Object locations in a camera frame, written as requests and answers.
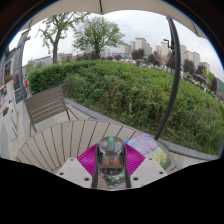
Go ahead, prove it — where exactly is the transparent grey computer mouse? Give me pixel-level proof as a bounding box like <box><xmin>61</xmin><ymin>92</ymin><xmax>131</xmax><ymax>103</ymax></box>
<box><xmin>96</xmin><ymin>135</ymin><xmax>127</xmax><ymax>176</ymax></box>

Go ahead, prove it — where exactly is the green hedge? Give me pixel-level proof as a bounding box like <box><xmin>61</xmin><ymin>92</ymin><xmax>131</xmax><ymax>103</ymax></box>
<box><xmin>27</xmin><ymin>59</ymin><xmax>224</xmax><ymax>156</ymax></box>

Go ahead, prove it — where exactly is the round-crowned green tree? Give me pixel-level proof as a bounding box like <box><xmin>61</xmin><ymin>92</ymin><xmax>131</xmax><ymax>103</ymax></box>
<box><xmin>72</xmin><ymin>16</ymin><xmax>126</xmax><ymax>60</ymax></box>

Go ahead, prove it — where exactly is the group of high-rise buildings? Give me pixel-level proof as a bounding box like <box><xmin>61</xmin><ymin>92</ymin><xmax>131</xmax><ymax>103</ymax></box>
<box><xmin>121</xmin><ymin>37</ymin><xmax>212</xmax><ymax>76</ymax></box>

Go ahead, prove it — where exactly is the grey slatted wooden chair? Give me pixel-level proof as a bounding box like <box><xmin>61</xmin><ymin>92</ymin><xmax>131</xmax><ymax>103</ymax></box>
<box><xmin>23</xmin><ymin>83</ymin><xmax>81</xmax><ymax>134</ymax></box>

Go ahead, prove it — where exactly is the floral print mouse pad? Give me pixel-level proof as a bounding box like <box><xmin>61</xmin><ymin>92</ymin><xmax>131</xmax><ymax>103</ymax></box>
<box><xmin>105</xmin><ymin>133</ymin><xmax>173</xmax><ymax>190</ymax></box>

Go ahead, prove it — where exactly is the dark curved parasol pole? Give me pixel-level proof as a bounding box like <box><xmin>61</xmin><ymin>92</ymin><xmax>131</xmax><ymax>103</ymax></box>
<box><xmin>153</xmin><ymin>16</ymin><xmax>182</xmax><ymax>143</ymax></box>

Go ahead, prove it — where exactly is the white planter box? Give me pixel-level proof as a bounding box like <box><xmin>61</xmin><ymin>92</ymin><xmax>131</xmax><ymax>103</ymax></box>
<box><xmin>0</xmin><ymin>103</ymin><xmax>18</xmax><ymax>141</ymax></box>

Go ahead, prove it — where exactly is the thin-trunked leafy tree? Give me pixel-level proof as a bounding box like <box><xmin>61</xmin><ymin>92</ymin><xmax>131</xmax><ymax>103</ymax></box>
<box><xmin>34</xmin><ymin>12</ymin><xmax>89</xmax><ymax>65</ymax></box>

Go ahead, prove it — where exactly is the beige parasol canopy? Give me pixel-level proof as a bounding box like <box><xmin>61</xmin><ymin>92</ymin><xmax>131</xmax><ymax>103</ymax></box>
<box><xmin>19</xmin><ymin>0</ymin><xmax>208</xmax><ymax>39</ymax></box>

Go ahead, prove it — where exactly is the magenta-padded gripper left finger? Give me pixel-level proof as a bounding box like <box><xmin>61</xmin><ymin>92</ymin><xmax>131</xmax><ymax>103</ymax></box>
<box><xmin>54</xmin><ymin>143</ymin><xmax>100</xmax><ymax>190</ymax></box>

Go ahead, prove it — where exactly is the dark sign pillar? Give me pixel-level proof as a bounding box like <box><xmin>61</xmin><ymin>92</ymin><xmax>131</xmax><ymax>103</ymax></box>
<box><xmin>13</xmin><ymin>29</ymin><xmax>31</xmax><ymax>104</ymax></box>

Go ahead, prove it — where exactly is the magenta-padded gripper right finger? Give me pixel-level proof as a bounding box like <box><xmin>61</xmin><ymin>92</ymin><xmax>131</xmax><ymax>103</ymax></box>
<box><xmin>123</xmin><ymin>143</ymin><xmax>169</xmax><ymax>190</ymax></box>

